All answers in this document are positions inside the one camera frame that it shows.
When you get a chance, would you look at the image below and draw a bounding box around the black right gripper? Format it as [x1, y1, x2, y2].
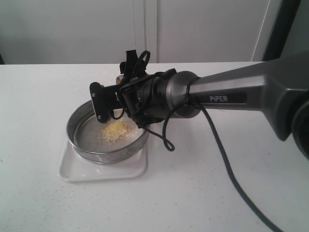
[116, 50, 167, 127]

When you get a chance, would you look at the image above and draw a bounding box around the stainless steel cup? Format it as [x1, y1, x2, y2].
[116, 74, 124, 85]

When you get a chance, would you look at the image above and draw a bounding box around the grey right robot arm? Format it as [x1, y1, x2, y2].
[116, 52, 309, 156]

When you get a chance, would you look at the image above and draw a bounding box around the yellow and white grain mix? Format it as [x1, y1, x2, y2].
[100, 120, 130, 142]

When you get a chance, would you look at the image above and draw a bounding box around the round steel mesh sieve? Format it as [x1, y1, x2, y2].
[66, 101, 149, 164]

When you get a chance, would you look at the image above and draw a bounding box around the white square tray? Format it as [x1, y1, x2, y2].
[58, 138, 148, 182]

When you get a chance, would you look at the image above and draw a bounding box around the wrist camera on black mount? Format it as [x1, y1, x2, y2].
[89, 82, 122, 124]

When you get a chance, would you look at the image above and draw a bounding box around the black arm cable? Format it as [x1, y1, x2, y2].
[135, 50, 287, 232]

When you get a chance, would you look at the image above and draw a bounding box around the dark door frame post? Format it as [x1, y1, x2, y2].
[262, 0, 301, 61]

